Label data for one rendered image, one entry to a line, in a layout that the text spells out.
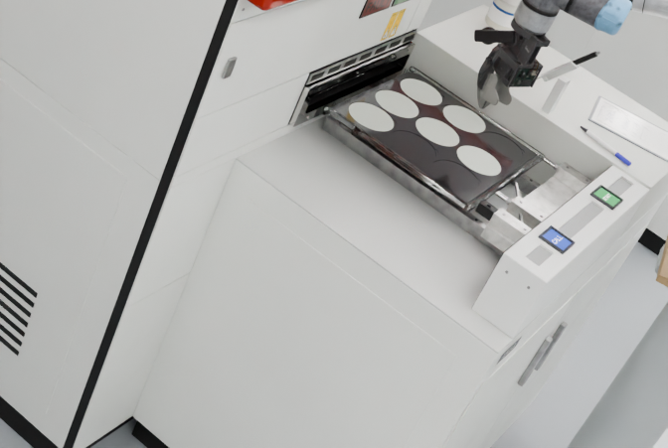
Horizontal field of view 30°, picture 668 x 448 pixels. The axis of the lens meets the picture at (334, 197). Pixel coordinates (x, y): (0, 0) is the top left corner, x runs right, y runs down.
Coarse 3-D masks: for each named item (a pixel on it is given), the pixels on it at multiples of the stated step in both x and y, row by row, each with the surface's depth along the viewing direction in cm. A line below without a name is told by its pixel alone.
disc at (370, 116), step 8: (352, 104) 257; (360, 104) 258; (368, 104) 259; (352, 112) 254; (360, 112) 255; (368, 112) 257; (376, 112) 258; (384, 112) 259; (360, 120) 253; (368, 120) 254; (376, 120) 255; (384, 120) 256; (392, 120) 258; (376, 128) 253; (384, 128) 254; (392, 128) 255
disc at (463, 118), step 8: (448, 112) 270; (456, 112) 271; (464, 112) 272; (472, 112) 274; (448, 120) 267; (456, 120) 268; (464, 120) 269; (472, 120) 271; (480, 120) 272; (464, 128) 267; (472, 128) 268; (480, 128) 269
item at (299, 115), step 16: (400, 48) 276; (368, 64) 265; (384, 64) 272; (400, 64) 284; (320, 80) 251; (336, 80) 255; (368, 80) 274; (384, 80) 279; (304, 96) 247; (336, 96) 263; (352, 96) 268; (304, 112) 252; (320, 112) 259
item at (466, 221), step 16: (336, 128) 259; (352, 144) 258; (368, 144) 256; (368, 160) 257; (384, 160) 255; (400, 176) 254; (416, 192) 253; (432, 192) 251; (448, 208) 250; (464, 224) 249; (480, 224) 248; (480, 240) 248
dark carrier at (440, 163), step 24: (408, 72) 278; (360, 96) 261; (408, 96) 269; (408, 120) 260; (384, 144) 249; (408, 144) 252; (432, 144) 256; (480, 144) 264; (504, 144) 268; (432, 168) 248; (456, 168) 252; (504, 168) 259; (456, 192) 244; (480, 192) 248
